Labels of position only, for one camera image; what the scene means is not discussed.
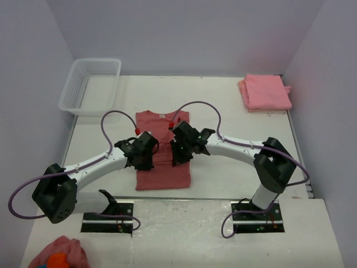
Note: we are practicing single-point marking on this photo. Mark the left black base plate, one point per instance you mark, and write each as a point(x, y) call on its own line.
point(122, 224)

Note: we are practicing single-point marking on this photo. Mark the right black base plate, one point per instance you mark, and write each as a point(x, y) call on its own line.
point(271, 222)

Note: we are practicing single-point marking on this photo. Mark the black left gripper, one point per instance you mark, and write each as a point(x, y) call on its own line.
point(143, 161)

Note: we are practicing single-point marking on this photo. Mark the folded pink t shirt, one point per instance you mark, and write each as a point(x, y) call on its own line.
point(267, 90)

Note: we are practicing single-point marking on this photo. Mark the white plastic basket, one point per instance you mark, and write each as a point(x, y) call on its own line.
point(90, 87)

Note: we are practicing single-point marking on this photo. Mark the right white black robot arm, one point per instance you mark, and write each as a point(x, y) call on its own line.
point(273, 164)

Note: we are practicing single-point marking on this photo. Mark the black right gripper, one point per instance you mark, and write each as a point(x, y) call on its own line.
point(179, 156)

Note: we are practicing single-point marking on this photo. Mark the folded peach t shirt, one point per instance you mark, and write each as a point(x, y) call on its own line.
point(244, 95)

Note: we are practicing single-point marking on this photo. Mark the red polo t shirt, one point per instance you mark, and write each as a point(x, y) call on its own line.
point(164, 175)

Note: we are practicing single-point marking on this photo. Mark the crumpled red cloth pile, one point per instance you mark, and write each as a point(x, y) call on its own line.
point(76, 255)

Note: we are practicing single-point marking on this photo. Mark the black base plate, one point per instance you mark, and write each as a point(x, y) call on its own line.
point(122, 224)
point(271, 222)

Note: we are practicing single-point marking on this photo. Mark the orange blue toy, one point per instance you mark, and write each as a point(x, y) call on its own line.
point(58, 260)

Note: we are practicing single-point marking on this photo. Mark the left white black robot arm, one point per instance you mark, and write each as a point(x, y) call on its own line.
point(60, 193)

